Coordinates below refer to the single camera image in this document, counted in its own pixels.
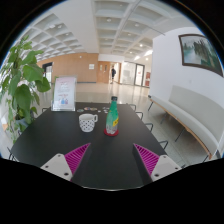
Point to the long white bench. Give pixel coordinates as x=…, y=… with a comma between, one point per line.
x=190, y=110

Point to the black metal chairs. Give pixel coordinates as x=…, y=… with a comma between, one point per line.
x=149, y=124

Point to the green plastic drink bottle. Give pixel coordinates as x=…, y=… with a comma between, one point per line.
x=112, y=120

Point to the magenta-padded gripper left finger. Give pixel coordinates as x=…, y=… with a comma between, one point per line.
x=56, y=165

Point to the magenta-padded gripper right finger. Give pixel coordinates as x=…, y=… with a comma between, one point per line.
x=165, y=166

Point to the clear acrylic sign holder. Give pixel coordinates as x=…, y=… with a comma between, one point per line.
x=64, y=93

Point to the framed landscape picture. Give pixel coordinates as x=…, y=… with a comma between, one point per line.
x=200, y=53

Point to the person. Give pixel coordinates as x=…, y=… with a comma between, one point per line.
x=113, y=74

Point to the round ceiling lights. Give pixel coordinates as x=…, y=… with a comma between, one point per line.
x=109, y=20

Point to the small round colourful disc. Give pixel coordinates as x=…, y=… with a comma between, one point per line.
x=87, y=108
x=94, y=109
x=80, y=110

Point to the white polka dot mug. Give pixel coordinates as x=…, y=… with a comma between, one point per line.
x=87, y=123

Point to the green leafy potted plant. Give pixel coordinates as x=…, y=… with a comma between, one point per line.
x=23, y=90

